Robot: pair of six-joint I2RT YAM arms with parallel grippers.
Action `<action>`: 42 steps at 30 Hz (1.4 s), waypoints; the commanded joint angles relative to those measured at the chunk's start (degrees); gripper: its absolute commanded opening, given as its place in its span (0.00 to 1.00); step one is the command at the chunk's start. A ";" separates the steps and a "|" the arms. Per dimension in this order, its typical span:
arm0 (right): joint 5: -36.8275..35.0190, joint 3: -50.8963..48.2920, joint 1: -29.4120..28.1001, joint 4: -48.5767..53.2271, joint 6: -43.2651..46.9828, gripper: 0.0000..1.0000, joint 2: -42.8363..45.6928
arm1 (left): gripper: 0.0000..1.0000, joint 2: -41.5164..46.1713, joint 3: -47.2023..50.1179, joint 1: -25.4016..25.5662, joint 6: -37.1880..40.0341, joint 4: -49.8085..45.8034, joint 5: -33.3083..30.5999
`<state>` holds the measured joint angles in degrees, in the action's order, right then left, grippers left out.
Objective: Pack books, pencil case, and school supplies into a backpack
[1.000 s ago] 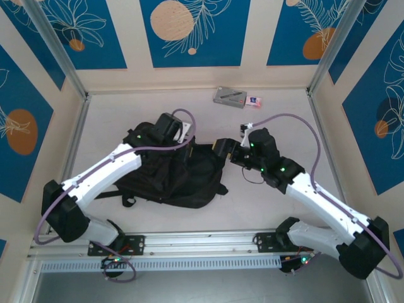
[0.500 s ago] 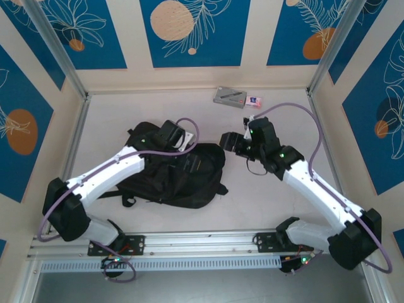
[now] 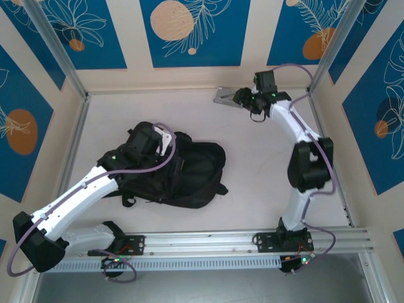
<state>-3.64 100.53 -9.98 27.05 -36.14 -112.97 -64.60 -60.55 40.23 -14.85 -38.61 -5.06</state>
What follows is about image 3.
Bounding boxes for blue panel white flower outline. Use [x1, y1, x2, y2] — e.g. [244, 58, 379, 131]
[342, 30, 404, 196]

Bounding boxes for grey pen box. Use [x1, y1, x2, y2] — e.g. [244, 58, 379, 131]
[213, 86, 244, 110]

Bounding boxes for blue panel fern orange circle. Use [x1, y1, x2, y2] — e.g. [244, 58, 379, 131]
[266, 0, 354, 67]

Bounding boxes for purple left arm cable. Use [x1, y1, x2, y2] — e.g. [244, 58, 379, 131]
[6, 122, 176, 282]

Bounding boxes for blue panel large beige circle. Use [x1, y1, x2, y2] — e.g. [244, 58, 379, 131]
[140, 0, 252, 68]

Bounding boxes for aluminium frame post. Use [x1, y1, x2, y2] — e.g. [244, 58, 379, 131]
[307, 0, 369, 95]
[22, 0, 89, 100]

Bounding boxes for white slotted cable duct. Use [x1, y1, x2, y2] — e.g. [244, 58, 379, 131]
[40, 255, 282, 274]

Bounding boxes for thin black wire loop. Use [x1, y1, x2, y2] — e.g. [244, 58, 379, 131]
[249, 110, 268, 123]

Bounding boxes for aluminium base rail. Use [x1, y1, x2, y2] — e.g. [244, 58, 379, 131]
[27, 227, 375, 262]

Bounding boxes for blue panel white leaf outline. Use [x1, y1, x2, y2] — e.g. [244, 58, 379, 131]
[328, 0, 391, 85]

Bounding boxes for aluminium side rail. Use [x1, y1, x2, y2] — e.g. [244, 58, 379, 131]
[47, 93, 92, 236]
[306, 88, 356, 228]

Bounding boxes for black fabric backpack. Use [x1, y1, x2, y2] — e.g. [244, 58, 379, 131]
[102, 121, 229, 210]

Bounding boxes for blue panel orange circle leaves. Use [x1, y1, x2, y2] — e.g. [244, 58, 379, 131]
[0, 44, 54, 204]

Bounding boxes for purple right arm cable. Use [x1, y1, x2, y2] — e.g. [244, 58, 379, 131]
[270, 62, 337, 275]

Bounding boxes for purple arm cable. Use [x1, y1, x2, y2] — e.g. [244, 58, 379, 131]
[270, 62, 337, 275]
[6, 122, 176, 282]

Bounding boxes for small circuit board green LED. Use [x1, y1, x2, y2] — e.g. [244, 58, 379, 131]
[100, 256, 129, 269]
[280, 255, 316, 274]

